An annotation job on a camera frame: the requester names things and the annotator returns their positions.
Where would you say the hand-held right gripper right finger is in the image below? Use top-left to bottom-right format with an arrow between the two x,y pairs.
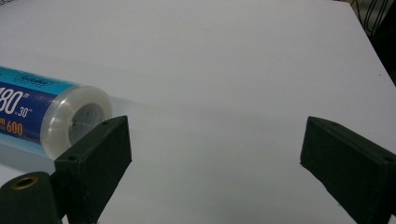
299,116 -> 396,224

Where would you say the cling film roll blue label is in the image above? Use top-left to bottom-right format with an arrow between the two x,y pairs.
0,65 -> 113,161

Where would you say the black metal wire stand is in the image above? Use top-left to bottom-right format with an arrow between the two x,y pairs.
350,0 -> 396,38

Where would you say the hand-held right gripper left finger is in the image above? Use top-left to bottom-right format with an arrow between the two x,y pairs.
53,115 -> 133,224

